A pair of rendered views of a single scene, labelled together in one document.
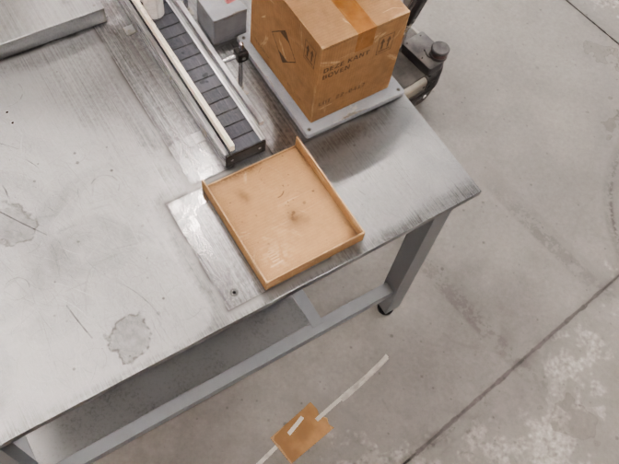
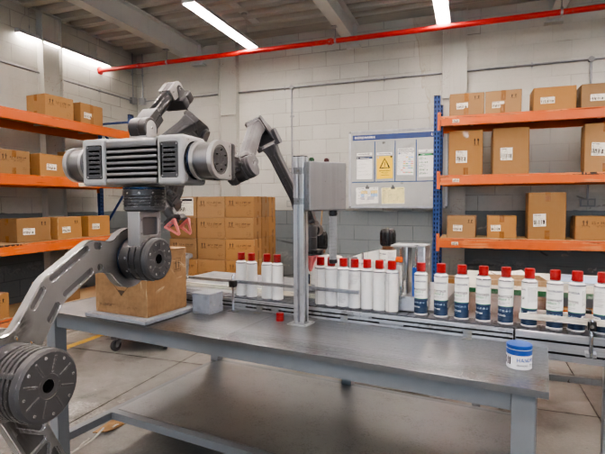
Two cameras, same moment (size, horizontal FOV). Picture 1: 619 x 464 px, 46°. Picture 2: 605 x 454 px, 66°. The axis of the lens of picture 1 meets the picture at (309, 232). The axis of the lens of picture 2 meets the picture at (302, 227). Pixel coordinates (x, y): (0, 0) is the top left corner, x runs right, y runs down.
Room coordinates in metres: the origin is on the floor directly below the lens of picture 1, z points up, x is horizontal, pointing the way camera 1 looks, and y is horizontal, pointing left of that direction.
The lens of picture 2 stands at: (3.43, 0.01, 1.32)
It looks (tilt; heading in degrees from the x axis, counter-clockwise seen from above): 3 degrees down; 159
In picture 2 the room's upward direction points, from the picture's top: straight up
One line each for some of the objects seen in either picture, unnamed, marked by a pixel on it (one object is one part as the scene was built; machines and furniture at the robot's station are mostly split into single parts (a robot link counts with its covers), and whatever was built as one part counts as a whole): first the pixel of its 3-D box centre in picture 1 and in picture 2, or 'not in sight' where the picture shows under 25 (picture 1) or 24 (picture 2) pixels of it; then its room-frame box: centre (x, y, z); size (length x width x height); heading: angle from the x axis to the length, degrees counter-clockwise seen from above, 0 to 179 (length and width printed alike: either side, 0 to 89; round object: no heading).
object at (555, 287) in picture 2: not in sight; (555, 299); (2.27, 1.36, 0.98); 0.05 x 0.05 x 0.20
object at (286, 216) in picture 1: (282, 209); not in sight; (0.83, 0.07, 0.85); 0.30 x 0.26 x 0.04; 42
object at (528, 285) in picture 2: not in sight; (528, 297); (2.21, 1.31, 0.98); 0.05 x 0.05 x 0.20
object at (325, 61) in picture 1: (324, 28); (141, 278); (1.27, 0.07, 0.99); 0.30 x 0.24 x 0.27; 43
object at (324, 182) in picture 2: not in sight; (321, 186); (1.71, 0.75, 1.38); 0.17 x 0.10 x 0.19; 97
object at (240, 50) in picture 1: (233, 69); not in sight; (1.15, 0.26, 0.91); 0.07 x 0.03 x 0.16; 132
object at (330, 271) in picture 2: not in sight; (331, 281); (1.66, 0.81, 0.98); 0.05 x 0.05 x 0.20
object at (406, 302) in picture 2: not in sight; (410, 276); (1.82, 1.09, 1.01); 0.14 x 0.13 x 0.26; 42
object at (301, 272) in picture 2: not in sight; (301, 240); (1.70, 0.66, 1.16); 0.04 x 0.04 x 0.67; 42
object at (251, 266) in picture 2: not in sight; (251, 275); (1.35, 0.54, 0.98); 0.05 x 0.05 x 0.20
